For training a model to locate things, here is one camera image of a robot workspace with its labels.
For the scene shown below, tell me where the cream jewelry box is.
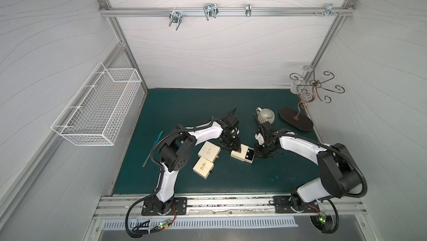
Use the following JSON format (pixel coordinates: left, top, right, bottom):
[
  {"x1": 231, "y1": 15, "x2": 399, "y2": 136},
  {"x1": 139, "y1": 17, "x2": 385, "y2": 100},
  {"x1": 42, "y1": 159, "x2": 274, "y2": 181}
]
[
  {"x1": 193, "y1": 157, "x2": 214, "y2": 179},
  {"x1": 198, "y1": 142, "x2": 221, "y2": 163},
  {"x1": 230, "y1": 144, "x2": 255, "y2": 164}
]

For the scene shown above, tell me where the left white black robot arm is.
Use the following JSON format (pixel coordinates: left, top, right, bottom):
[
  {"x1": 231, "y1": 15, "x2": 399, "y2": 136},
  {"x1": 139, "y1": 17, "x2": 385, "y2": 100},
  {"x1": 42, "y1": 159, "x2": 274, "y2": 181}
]
[{"x1": 150, "y1": 107, "x2": 241, "y2": 215}]

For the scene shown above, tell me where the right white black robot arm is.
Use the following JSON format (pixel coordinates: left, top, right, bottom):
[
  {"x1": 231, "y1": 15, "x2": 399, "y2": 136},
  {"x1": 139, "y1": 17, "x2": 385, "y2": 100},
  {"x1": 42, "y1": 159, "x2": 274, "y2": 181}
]
[{"x1": 255, "y1": 122, "x2": 368, "y2": 213}]

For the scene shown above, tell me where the metal jewelry stand dark base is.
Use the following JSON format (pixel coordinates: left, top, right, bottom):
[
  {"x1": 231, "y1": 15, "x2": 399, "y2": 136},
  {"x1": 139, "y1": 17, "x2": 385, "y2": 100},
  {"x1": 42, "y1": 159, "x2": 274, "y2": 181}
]
[{"x1": 278, "y1": 65, "x2": 346, "y2": 132}]

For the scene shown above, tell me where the grey ribbed ceramic mug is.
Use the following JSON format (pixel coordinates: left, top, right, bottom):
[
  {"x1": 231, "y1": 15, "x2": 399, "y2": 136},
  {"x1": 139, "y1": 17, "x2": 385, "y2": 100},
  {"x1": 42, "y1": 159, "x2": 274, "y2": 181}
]
[{"x1": 256, "y1": 107, "x2": 275, "y2": 124}]

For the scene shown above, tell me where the metal clamp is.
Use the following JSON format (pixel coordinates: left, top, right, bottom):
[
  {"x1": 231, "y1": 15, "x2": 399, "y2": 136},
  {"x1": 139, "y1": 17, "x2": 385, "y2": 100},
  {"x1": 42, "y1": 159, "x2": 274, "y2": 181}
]
[
  {"x1": 169, "y1": 9, "x2": 182, "y2": 31},
  {"x1": 245, "y1": 4, "x2": 252, "y2": 17},
  {"x1": 203, "y1": 4, "x2": 219, "y2": 21},
  {"x1": 314, "y1": 4, "x2": 343, "y2": 17}
]

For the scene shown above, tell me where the aluminium crossbar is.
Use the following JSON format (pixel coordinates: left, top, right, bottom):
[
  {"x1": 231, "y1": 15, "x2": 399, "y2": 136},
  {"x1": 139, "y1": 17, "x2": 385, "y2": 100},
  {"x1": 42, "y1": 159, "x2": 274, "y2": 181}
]
[{"x1": 100, "y1": 6, "x2": 357, "y2": 17}]

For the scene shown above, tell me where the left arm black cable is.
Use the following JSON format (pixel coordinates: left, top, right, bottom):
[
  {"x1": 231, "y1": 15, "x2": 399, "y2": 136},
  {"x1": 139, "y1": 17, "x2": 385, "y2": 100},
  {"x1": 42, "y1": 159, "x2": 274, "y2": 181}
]
[{"x1": 125, "y1": 106, "x2": 238, "y2": 238}]

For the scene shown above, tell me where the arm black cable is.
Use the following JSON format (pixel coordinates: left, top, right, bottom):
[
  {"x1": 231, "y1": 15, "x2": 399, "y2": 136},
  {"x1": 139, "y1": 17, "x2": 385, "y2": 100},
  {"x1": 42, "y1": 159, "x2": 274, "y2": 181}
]
[
  {"x1": 252, "y1": 113, "x2": 368, "y2": 234},
  {"x1": 125, "y1": 106, "x2": 238, "y2": 238}
]

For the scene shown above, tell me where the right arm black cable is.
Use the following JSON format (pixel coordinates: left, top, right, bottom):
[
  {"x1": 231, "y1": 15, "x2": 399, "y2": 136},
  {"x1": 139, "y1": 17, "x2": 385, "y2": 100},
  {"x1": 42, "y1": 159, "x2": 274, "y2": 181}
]
[{"x1": 252, "y1": 113, "x2": 368, "y2": 234}]

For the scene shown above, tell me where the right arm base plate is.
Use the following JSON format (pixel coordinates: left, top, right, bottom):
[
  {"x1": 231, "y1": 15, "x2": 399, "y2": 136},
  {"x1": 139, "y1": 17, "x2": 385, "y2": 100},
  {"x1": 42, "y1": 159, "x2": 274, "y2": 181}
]
[{"x1": 269, "y1": 195, "x2": 320, "y2": 214}]

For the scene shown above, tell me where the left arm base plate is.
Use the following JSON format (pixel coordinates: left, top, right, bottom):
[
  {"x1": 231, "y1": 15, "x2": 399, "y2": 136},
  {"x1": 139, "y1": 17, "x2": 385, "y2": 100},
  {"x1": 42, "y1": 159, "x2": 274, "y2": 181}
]
[{"x1": 141, "y1": 196, "x2": 188, "y2": 216}]

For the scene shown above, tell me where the white slotted cable duct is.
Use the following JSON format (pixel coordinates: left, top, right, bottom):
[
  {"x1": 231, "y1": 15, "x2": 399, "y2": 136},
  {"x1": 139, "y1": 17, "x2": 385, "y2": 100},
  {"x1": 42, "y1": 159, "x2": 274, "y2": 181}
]
[{"x1": 102, "y1": 216, "x2": 298, "y2": 231}]

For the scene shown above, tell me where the white wire basket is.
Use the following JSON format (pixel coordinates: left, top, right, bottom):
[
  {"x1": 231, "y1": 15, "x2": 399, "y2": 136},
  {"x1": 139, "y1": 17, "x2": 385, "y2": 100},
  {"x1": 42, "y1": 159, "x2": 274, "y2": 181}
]
[{"x1": 51, "y1": 62, "x2": 142, "y2": 146}]

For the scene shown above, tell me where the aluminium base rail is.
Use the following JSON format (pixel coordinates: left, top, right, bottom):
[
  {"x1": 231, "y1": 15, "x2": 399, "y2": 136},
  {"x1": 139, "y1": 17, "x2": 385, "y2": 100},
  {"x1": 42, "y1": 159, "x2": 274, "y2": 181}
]
[{"x1": 93, "y1": 193, "x2": 368, "y2": 219}]

